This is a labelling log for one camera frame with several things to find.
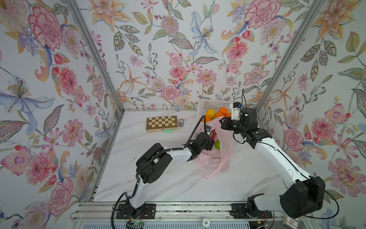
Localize green fruit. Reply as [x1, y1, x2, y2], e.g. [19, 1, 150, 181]
[215, 140, 221, 150]

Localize round white numbered tag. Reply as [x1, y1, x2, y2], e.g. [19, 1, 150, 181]
[202, 218, 211, 228]

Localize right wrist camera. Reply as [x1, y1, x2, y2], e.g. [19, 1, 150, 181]
[230, 102, 242, 120]

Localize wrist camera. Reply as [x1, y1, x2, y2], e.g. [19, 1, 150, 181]
[205, 125, 212, 136]
[230, 102, 242, 120]

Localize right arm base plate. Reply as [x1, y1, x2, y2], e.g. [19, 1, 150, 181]
[230, 203, 273, 219]

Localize aluminium front rail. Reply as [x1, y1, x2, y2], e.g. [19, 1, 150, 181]
[69, 201, 315, 222]

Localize small card box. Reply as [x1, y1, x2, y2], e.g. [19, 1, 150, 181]
[283, 215, 299, 229]

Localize wooden chessboard box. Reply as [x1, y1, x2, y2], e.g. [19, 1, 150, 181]
[146, 115, 179, 132]

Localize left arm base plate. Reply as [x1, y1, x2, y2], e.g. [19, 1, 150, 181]
[115, 203, 156, 219]

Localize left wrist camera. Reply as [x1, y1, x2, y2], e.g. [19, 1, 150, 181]
[205, 125, 212, 136]

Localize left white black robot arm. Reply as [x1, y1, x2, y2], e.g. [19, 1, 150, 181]
[129, 132, 215, 209]

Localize pink plastic bag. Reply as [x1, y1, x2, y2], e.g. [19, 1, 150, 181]
[197, 117, 233, 179]

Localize white plastic basket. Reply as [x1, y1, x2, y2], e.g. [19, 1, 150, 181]
[196, 99, 234, 121]

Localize yellow lemon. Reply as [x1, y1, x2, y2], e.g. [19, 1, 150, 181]
[205, 109, 216, 119]

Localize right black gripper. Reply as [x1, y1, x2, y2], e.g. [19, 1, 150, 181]
[220, 117, 248, 138]

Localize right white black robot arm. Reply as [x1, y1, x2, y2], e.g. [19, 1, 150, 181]
[220, 102, 325, 218]

